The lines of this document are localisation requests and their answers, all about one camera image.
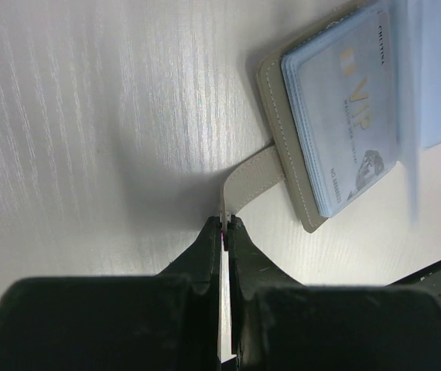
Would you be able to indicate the grey card holder wallet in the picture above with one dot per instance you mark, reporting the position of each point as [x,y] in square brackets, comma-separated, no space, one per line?
[415,52]

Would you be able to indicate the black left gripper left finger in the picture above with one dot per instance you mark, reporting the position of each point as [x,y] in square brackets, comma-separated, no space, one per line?
[166,321]

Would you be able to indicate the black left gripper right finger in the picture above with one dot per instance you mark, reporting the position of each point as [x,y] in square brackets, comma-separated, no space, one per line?
[278,323]

